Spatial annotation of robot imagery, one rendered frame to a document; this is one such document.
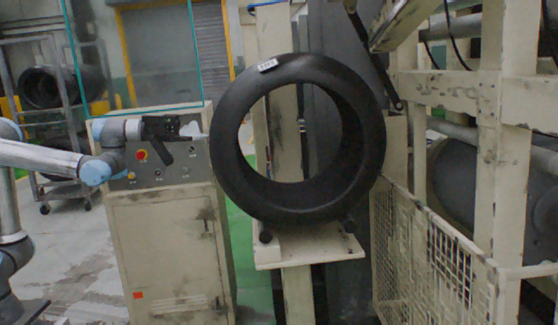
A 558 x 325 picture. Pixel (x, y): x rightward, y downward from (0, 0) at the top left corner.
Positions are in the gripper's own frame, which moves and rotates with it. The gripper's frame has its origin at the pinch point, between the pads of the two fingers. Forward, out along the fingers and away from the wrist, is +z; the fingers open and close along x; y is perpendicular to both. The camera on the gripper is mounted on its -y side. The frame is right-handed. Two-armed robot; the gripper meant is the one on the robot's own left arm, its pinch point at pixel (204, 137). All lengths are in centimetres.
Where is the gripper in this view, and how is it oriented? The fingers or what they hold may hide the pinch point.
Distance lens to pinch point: 133.2
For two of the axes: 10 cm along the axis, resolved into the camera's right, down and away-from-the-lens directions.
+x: -0.7, -2.5, 9.7
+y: 0.3, -9.7, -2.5
